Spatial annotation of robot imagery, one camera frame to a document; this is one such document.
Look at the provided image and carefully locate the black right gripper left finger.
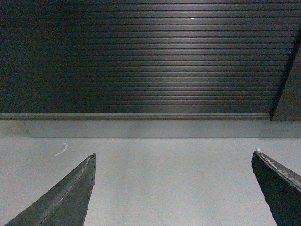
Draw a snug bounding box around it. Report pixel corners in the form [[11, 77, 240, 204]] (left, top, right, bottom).
[[5, 153, 96, 226]]

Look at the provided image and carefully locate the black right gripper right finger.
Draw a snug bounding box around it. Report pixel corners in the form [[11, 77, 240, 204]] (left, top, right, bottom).
[[251, 151, 301, 226]]

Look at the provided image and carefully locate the black checkout counter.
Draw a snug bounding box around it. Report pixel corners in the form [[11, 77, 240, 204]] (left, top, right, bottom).
[[0, 0, 301, 139]]

